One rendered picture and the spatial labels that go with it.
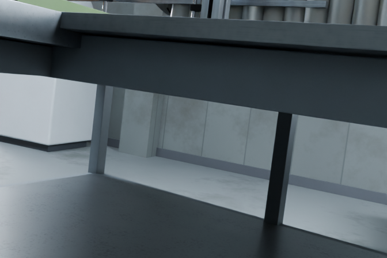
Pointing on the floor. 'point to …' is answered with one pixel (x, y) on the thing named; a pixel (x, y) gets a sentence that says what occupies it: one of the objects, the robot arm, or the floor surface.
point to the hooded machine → (46, 108)
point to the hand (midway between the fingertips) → (169, 10)
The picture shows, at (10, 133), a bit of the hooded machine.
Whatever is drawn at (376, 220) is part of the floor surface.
